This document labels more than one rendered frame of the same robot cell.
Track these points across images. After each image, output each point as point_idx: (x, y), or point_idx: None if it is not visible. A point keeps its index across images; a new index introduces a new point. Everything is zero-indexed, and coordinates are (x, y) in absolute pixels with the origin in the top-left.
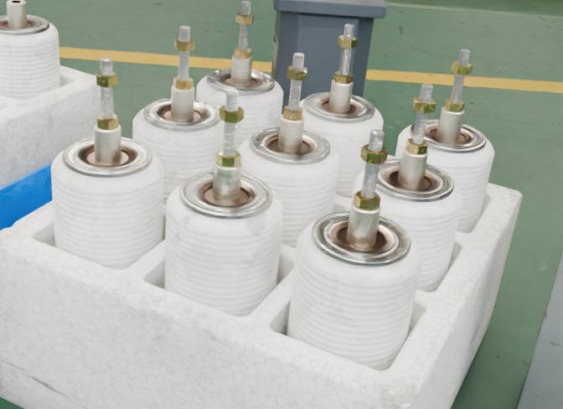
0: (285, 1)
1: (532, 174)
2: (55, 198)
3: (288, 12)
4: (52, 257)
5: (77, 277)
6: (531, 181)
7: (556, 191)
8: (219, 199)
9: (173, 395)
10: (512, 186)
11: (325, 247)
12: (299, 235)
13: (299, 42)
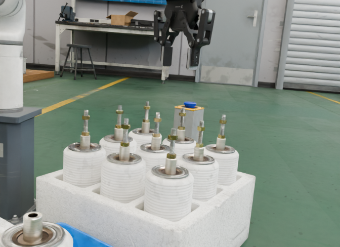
0: (20, 117)
1: (36, 168)
2: (179, 196)
3: (12, 123)
4: (193, 217)
5: (206, 213)
6: (41, 169)
7: (52, 167)
8: (202, 160)
9: (223, 231)
10: (43, 173)
11: (229, 152)
12: (215, 157)
13: (21, 136)
